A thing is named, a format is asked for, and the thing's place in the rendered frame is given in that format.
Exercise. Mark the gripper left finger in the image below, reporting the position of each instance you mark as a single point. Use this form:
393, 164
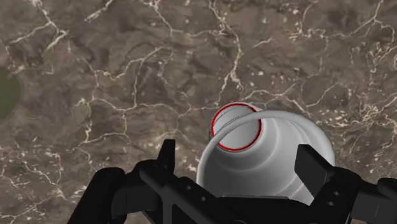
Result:
161, 186

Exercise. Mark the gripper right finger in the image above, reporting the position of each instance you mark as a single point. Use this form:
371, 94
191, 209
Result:
335, 186

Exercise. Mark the dark green round object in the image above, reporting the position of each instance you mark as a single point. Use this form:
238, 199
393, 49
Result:
8, 93

